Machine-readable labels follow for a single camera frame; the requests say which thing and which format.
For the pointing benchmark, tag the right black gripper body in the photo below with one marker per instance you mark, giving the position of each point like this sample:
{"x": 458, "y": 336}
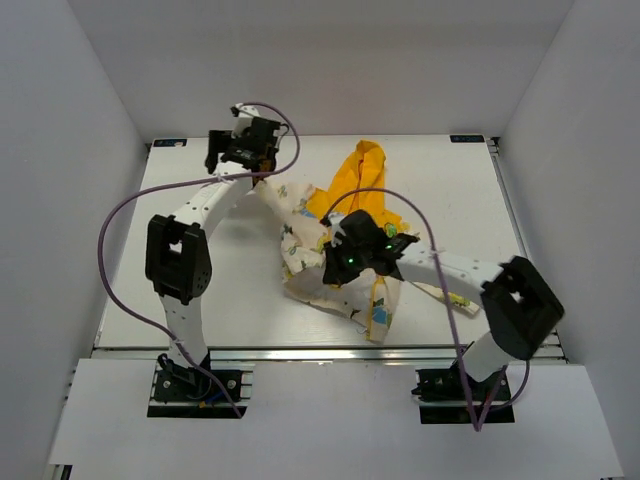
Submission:
{"x": 348, "y": 261}

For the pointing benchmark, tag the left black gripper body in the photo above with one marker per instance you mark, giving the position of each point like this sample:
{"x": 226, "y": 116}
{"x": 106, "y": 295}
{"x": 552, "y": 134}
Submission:
{"x": 220, "y": 141}

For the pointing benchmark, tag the yellow patterned child jacket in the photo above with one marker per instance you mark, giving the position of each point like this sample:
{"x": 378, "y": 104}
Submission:
{"x": 370, "y": 300}

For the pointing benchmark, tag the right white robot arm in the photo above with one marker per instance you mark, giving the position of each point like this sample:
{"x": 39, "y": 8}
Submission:
{"x": 482, "y": 283}

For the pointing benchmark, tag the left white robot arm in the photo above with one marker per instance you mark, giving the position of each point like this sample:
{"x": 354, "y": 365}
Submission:
{"x": 178, "y": 261}

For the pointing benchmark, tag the left blue table label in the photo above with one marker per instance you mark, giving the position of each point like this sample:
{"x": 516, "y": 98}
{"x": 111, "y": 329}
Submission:
{"x": 169, "y": 143}

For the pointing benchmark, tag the blue table label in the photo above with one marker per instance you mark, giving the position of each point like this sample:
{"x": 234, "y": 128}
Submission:
{"x": 466, "y": 138}
{"x": 169, "y": 143}

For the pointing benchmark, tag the right blue table label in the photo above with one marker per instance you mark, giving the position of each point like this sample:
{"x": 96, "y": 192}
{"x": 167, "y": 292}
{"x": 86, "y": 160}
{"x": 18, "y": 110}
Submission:
{"x": 466, "y": 138}

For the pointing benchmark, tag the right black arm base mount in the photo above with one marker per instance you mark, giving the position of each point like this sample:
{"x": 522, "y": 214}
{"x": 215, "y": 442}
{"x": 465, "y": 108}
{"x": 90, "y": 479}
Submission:
{"x": 441, "y": 399}

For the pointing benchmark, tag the aluminium table right rail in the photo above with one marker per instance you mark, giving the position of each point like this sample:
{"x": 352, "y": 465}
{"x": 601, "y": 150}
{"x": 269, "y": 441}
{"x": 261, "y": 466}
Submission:
{"x": 515, "y": 215}

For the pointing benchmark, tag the aluminium table rail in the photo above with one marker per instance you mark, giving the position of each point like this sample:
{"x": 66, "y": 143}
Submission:
{"x": 515, "y": 215}
{"x": 552, "y": 353}

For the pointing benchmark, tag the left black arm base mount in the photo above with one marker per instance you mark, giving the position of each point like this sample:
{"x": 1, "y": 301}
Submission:
{"x": 179, "y": 392}

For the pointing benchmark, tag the aluminium table front rail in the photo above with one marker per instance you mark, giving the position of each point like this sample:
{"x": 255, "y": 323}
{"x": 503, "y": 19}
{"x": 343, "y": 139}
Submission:
{"x": 552, "y": 353}

